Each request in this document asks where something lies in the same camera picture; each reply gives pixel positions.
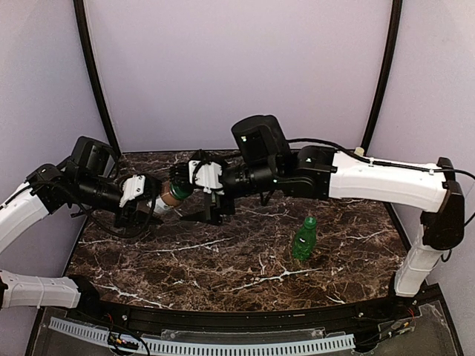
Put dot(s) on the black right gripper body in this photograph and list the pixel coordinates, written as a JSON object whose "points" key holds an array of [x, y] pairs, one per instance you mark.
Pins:
{"points": [[214, 200]]}

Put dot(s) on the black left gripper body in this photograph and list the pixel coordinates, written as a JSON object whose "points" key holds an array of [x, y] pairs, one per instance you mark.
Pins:
{"points": [[149, 193]]}

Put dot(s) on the brown drink bottle white label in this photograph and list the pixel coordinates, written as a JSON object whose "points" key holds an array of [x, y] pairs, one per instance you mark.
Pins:
{"points": [[165, 201]]}

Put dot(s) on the dark green bottle cap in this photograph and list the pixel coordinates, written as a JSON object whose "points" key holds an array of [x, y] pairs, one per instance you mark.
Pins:
{"points": [[180, 192]]}

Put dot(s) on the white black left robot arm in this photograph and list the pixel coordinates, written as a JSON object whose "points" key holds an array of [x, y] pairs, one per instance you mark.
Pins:
{"points": [[78, 180]]}

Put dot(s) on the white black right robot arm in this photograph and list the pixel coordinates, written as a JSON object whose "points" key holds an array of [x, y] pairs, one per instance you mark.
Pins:
{"points": [[321, 170]]}

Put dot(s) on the green plastic soda bottle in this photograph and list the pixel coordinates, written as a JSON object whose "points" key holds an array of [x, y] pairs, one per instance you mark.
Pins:
{"points": [[304, 240]]}

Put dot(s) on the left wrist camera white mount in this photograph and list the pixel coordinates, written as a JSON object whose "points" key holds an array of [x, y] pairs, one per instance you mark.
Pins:
{"points": [[131, 189]]}

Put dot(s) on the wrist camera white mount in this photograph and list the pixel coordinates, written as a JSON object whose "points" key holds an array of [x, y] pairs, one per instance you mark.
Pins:
{"points": [[192, 173], [131, 189]]}

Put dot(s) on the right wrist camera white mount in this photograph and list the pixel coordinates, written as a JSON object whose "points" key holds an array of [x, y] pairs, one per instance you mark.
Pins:
{"points": [[192, 173]]}

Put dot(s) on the white slotted cable duct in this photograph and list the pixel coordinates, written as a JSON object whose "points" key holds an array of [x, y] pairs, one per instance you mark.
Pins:
{"points": [[176, 342]]}

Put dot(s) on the black left frame post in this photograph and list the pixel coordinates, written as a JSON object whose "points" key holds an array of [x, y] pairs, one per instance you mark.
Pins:
{"points": [[93, 75]]}

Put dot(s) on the black frame post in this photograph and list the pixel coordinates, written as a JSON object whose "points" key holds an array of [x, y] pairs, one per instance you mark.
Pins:
{"points": [[384, 74], [93, 75]]}

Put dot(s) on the black front table rail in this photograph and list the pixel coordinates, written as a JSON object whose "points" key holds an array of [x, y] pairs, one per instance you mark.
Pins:
{"points": [[354, 317]]}

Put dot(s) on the black right frame post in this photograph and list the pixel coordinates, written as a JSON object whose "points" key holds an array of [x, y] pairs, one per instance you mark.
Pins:
{"points": [[384, 74]]}

